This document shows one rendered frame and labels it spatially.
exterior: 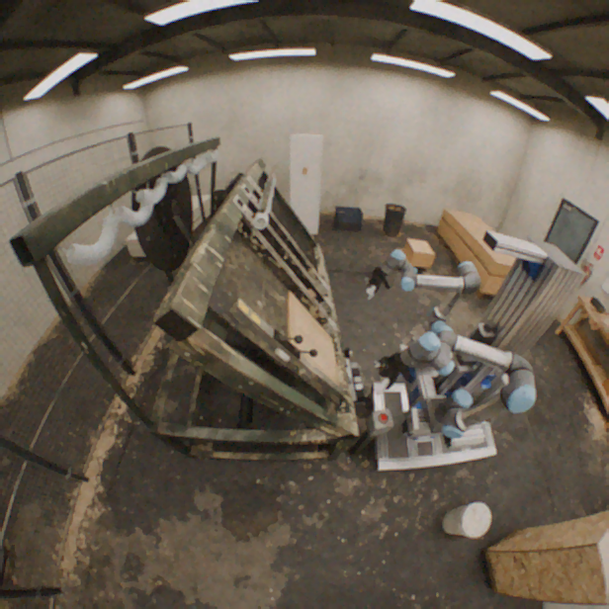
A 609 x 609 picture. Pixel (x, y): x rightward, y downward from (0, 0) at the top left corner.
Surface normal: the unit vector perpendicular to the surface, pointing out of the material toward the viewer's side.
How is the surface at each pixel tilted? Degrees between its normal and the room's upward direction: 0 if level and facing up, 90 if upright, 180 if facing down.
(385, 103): 90
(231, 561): 0
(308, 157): 90
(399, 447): 0
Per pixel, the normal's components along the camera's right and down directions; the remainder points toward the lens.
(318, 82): -0.09, 0.68
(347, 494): 0.02, -0.73
